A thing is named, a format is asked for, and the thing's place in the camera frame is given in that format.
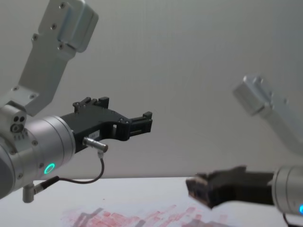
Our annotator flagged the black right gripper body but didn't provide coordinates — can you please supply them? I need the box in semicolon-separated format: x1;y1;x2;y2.
206;166;276;209

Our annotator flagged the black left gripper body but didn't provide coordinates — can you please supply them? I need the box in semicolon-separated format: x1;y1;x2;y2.
60;108;130;153

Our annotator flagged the dark left gripper cable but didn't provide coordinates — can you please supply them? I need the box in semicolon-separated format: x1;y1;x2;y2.
22;136;109;203

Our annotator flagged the dark gripper cable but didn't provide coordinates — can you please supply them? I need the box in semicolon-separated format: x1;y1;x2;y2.
22;136;109;203
282;212;294;227

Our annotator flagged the dark right gripper cable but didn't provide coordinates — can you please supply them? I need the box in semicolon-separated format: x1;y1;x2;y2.
282;212;294;227

